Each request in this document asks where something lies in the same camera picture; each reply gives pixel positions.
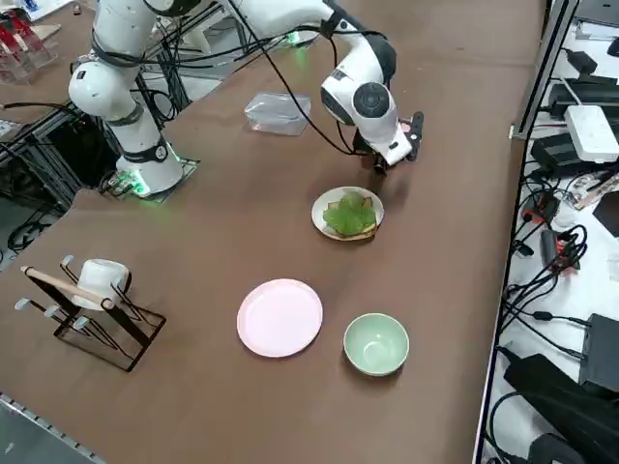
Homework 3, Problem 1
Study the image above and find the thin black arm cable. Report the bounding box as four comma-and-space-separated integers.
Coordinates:
72, 0, 388, 157

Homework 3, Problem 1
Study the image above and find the brown bread slice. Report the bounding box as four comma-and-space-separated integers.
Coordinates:
331, 192, 379, 242

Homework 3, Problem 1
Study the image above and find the pale pink plate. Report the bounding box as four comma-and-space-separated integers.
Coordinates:
235, 277, 324, 360

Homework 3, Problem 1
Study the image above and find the black orange adapter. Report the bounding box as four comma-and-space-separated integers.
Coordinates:
539, 226, 581, 275

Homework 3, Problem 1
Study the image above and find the green lettuce leaf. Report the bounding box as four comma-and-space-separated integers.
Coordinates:
322, 191, 378, 234

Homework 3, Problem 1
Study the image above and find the black wire cup rack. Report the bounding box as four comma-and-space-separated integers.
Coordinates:
19, 254, 167, 373

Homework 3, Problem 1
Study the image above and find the white cup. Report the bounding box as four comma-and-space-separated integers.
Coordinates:
72, 259, 132, 311

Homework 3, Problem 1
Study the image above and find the white plate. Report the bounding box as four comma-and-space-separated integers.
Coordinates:
311, 187, 385, 243

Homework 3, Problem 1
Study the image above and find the black gripper side box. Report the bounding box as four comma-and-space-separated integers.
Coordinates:
352, 133, 376, 159

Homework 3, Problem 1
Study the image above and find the clear plastic container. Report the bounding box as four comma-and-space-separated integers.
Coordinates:
244, 92, 312, 138

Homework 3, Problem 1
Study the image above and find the black bag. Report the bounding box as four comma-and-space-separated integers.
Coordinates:
502, 352, 619, 464

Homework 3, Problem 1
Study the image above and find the large black box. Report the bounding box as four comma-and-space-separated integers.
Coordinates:
578, 312, 619, 393

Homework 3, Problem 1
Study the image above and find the black table frame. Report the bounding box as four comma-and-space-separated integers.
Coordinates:
0, 101, 122, 217

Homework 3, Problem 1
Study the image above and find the printed packet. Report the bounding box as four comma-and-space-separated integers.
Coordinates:
568, 171, 619, 212

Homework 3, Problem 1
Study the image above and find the clear acrylic shelf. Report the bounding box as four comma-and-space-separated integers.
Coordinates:
0, 9, 64, 88

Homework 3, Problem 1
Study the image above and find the aluminium frame post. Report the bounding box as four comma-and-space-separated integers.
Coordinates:
511, 0, 581, 141

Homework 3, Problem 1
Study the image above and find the small black adapter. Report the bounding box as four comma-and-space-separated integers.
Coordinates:
564, 47, 600, 74

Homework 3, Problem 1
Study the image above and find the pale green bowl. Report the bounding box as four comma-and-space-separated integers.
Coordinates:
342, 312, 411, 377

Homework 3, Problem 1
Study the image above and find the flat black box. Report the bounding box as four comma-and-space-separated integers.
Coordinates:
545, 74, 619, 120

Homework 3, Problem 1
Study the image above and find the metal rail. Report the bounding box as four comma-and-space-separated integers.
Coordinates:
0, 391, 105, 464

